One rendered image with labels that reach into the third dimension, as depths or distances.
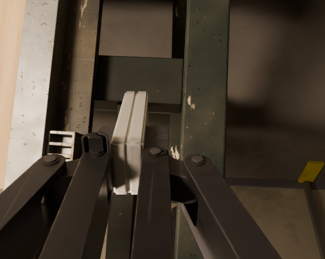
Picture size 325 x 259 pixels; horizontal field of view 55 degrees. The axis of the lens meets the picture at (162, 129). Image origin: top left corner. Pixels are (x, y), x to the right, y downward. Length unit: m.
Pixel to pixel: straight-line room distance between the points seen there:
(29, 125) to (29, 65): 0.09
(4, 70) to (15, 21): 0.08
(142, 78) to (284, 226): 2.44
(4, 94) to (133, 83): 0.20
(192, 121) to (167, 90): 0.11
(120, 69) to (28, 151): 0.20
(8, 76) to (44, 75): 0.07
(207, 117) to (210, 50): 0.09
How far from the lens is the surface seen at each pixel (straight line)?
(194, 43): 0.45
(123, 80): 0.53
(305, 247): 2.83
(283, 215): 2.89
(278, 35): 1.87
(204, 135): 0.42
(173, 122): 1.09
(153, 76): 0.52
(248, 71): 1.99
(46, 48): 0.50
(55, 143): 0.47
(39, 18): 0.52
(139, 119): 0.16
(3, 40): 0.55
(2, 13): 0.57
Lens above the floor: 1.51
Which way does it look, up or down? 39 degrees down
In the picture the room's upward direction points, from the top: 175 degrees counter-clockwise
